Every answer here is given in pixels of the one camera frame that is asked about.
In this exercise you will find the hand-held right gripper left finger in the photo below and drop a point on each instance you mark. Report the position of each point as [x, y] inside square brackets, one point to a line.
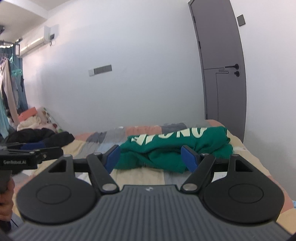
[112, 158]

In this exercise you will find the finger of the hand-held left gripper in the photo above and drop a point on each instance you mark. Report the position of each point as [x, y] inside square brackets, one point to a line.
[50, 153]
[34, 146]

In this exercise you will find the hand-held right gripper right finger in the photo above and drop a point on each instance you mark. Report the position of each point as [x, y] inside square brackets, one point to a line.
[190, 158]

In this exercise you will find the green hoodie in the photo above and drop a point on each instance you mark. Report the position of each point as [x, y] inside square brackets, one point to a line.
[166, 143]

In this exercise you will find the hanging clothes on rack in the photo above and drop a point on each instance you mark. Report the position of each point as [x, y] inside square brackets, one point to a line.
[22, 97]

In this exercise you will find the metal clothes rack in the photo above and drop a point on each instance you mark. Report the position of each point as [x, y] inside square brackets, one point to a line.
[10, 44]

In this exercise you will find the person's left hand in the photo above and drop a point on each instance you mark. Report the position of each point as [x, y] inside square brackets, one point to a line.
[7, 201]

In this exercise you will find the black puffer jacket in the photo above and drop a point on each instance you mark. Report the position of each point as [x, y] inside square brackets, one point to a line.
[53, 138]

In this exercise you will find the patchwork bed blanket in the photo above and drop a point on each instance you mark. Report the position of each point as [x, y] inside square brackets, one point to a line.
[138, 178]

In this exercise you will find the pink box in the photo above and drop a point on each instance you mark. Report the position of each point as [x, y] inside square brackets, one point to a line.
[27, 114]

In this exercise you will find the pink hanging trousers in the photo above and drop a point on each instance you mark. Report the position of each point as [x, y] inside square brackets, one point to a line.
[8, 92]

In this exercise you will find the grey door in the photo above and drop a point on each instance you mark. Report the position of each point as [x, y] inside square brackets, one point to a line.
[219, 92]

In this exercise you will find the teal clip hanger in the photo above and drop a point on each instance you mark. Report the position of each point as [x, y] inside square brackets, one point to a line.
[15, 69]

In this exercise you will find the black door lock knob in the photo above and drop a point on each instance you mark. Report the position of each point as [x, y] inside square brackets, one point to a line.
[236, 74]

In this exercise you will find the white air conditioner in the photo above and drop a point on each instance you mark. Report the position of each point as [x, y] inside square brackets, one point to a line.
[32, 44]

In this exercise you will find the wall socket panel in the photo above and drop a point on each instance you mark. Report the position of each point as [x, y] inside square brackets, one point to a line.
[100, 70]

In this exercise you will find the dark wall switch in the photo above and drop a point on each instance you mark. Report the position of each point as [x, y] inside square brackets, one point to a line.
[241, 20]

